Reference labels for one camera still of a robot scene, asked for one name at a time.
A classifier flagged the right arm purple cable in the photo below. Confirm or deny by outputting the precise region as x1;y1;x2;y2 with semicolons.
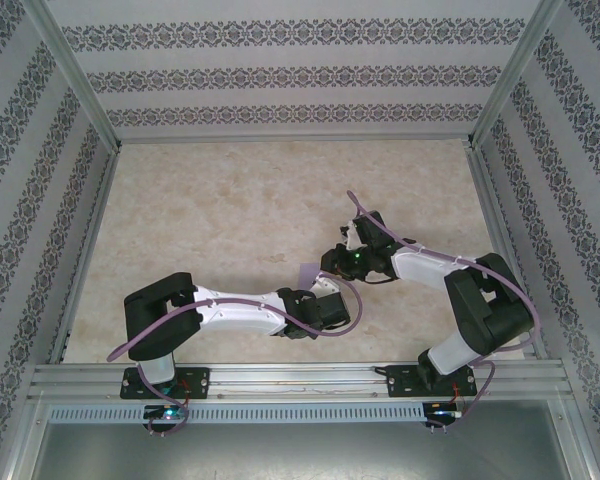
346;189;540;434

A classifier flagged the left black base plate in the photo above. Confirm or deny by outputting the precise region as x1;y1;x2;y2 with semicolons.
119;366;211;400

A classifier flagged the left aluminium side rail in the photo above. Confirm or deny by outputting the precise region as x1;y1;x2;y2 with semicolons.
47;149;121;364

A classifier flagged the grey slotted cable duct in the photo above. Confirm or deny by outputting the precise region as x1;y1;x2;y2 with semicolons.
47;402;426;424

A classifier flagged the right aluminium side rail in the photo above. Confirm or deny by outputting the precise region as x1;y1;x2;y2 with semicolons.
467;147;549;359

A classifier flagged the aluminium frame post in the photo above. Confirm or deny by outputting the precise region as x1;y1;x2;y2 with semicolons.
19;0;124;151
467;0;566;149

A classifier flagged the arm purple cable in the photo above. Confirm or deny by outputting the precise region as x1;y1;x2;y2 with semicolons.
346;189;540;434
107;282;365;437

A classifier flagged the right controller board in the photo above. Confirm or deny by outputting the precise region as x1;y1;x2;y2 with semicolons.
424;402;466;427

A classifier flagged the grey metal sheet panel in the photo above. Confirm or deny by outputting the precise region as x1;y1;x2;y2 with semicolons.
29;419;594;480

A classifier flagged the purple cloth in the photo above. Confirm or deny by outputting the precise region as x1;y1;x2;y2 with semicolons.
298;263;322;290

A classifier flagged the left aluminium frame post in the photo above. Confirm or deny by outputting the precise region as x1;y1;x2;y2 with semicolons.
19;0;124;151

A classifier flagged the aluminium side rail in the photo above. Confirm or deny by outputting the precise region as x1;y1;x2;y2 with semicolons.
467;147;549;359
47;149;121;364

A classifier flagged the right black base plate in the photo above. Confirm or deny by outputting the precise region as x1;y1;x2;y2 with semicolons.
387;363;479;399

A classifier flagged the right aluminium frame post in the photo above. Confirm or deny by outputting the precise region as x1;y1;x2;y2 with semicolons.
467;0;566;149

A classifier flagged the aluminium rear frame rail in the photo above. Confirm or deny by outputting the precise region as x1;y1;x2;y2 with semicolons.
114;132;476;146

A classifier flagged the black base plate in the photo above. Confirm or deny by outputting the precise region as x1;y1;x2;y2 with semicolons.
387;363;479;399
119;366;211;400

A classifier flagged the left controller board green light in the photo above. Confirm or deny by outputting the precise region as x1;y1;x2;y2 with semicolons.
143;404;186;421

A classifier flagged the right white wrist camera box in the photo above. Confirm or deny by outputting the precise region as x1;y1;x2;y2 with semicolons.
338;219;364;250

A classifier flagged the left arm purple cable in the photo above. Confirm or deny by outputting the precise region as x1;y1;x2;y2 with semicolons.
107;282;365;437

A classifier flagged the long aluminium mounting rail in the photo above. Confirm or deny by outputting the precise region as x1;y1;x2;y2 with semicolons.
27;362;574;401

